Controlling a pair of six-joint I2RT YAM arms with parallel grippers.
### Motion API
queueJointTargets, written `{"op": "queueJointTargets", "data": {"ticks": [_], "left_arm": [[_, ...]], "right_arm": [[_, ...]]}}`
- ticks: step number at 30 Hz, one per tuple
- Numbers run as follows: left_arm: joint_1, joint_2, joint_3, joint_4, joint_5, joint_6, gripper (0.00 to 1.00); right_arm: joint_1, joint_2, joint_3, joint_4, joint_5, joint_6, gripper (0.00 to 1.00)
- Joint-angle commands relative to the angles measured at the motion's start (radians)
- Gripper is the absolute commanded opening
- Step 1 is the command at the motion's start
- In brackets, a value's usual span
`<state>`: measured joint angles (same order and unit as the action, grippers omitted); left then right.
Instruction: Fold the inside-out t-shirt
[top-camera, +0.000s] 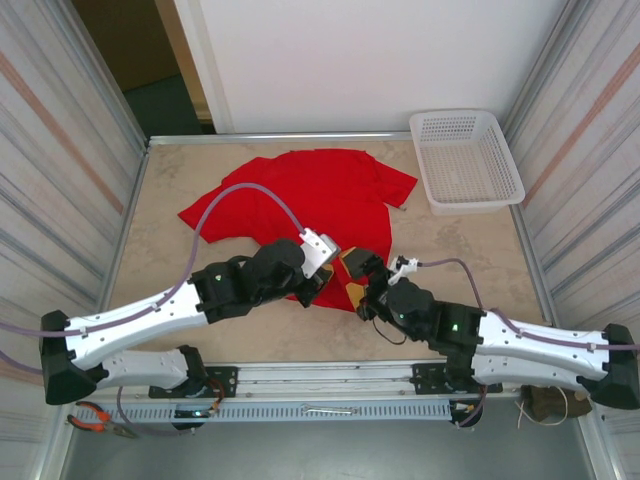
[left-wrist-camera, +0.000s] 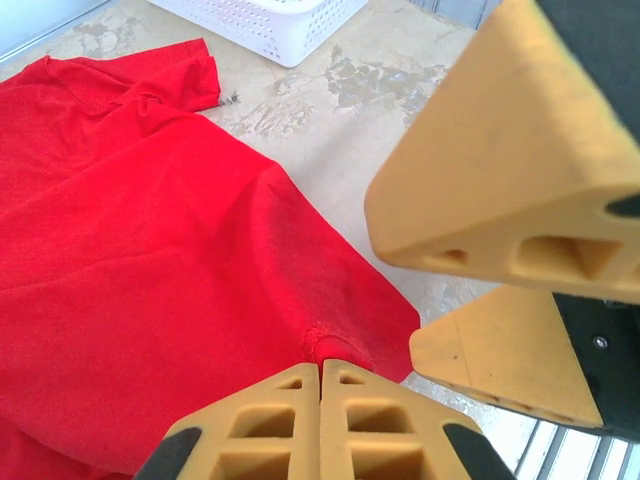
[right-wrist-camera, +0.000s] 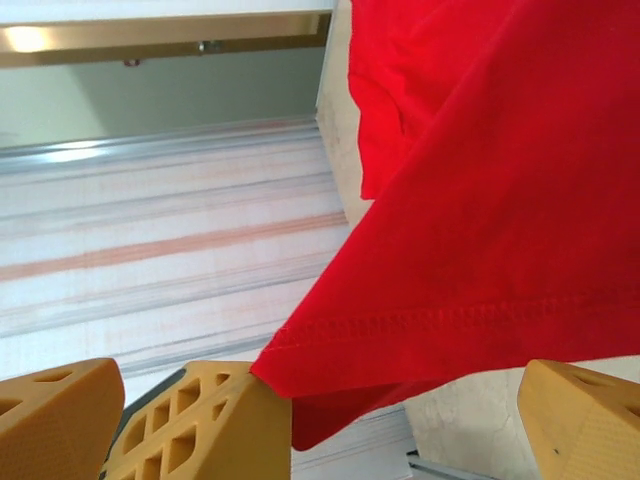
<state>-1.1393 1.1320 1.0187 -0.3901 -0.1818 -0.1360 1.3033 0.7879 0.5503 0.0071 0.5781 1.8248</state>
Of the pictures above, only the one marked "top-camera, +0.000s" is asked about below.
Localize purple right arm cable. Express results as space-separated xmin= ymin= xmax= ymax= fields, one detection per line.
xmin=417 ymin=257 xmax=640 ymax=430

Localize grey slotted cable duct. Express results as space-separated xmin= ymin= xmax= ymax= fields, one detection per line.
xmin=107 ymin=399 xmax=454 ymax=424

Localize aluminium table edge bar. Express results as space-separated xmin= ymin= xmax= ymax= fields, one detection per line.
xmin=147 ymin=131 xmax=414 ymax=147

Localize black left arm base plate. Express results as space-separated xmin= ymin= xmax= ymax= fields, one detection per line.
xmin=148 ymin=366 xmax=239 ymax=400

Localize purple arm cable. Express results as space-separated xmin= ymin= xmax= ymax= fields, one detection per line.
xmin=417 ymin=257 xmax=640 ymax=430
xmin=0 ymin=182 xmax=309 ymax=439

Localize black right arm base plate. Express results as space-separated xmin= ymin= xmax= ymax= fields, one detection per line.
xmin=412 ymin=362 xmax=503 ymax=396

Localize aluminium mounting rail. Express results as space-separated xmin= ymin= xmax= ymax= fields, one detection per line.
xmin=54 ymin=357 xmax=599 ymax=404

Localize white door frame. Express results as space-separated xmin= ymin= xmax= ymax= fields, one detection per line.
xmin=154 ymin=0 xmax=236 ymax=135

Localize thin black right gripper wire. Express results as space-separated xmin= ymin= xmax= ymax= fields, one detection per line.
xmin=372 ymin=319 xmax=409 ymax=347

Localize small silver wrench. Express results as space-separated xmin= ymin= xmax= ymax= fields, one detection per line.
xmin=301 ymin=404 xmax=360 ymax=416

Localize orange-handled pliers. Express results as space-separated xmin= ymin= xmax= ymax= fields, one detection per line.
xmin=66 ymin=400 xmax=139 ymax=440

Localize white perforated plastic basket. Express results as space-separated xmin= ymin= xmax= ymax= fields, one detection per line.
xmin=408 ymin=108 xmax=526 ymax=217

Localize brown cloth pouch with string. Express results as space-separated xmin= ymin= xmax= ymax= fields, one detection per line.
xmin=514 ymin=384 xmax=594 ymax=426

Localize small circuit board with wires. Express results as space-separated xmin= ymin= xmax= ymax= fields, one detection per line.
xmin=449 ymin=399 xmax=484 ymax=417

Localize red t-shirt with bear print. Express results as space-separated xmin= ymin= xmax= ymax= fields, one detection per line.
xmin=178 ymin=148 xmax=419 ymax=314

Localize small circuit board green light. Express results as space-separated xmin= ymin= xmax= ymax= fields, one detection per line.
xmin=172 ymin=407 xmax=220 ymax=420

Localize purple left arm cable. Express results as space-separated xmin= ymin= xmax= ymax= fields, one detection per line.
xmin=0 ymin=182 xmax=309 ymax=439

